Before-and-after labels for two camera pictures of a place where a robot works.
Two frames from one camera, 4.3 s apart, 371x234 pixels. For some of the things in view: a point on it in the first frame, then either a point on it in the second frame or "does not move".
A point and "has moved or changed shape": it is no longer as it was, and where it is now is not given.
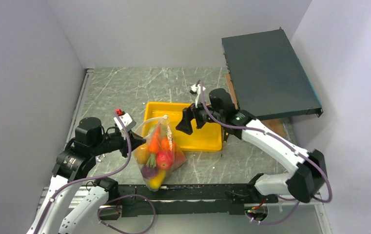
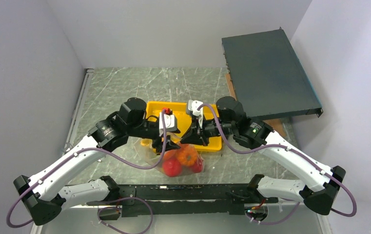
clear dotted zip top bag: [160, 155] has moved or changed shape
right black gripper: [188, 113] -> [195, 135]
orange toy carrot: [153, 146] has moved or changed shape
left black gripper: [135, 142] -> [157, 143]
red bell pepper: [176, 158] -> [198, 166]
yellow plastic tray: [209, 139] does not move
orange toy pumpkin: [165, 144] has moved or changed shape
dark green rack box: [267, 79] does not move
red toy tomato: [164, 159] has moved or changed shape
